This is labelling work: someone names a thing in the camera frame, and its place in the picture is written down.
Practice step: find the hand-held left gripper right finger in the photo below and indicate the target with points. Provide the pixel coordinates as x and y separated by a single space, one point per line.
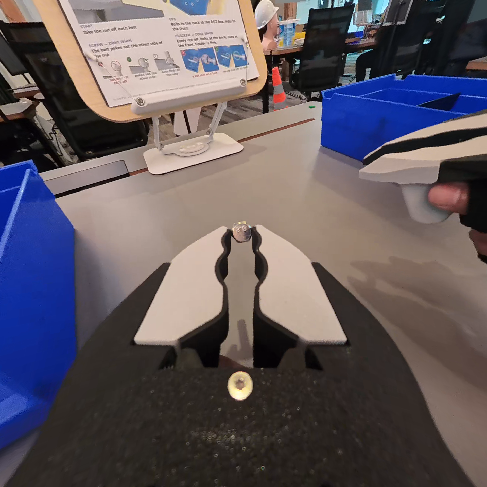
300 304

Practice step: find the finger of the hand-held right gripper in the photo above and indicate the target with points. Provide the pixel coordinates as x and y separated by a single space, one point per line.
434 133
411 169

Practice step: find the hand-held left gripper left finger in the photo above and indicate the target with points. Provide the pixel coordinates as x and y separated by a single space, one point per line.
179 304

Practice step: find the blue divided storage bin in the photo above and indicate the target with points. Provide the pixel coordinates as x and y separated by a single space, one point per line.
380 114

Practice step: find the silver bolt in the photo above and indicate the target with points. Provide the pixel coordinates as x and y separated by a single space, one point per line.
242 232

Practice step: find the person's right hand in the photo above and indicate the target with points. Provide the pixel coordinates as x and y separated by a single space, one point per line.
453 198

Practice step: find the black office chair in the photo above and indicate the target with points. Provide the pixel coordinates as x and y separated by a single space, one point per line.
411 38
323 49
68 114

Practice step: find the white document stand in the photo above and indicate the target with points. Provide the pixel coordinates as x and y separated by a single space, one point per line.
190 156

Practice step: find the orange striped traffic cone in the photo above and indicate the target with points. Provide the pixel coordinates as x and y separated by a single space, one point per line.
278 91

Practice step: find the dark flat tablet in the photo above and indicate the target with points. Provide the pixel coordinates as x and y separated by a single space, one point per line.
84 179

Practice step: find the white hard hat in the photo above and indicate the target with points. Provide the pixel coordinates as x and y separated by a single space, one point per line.
266 14

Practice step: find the white instruction board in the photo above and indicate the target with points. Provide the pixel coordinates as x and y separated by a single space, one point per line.
152 46

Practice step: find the instruction sheet on stand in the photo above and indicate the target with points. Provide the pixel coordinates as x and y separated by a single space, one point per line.
53 46

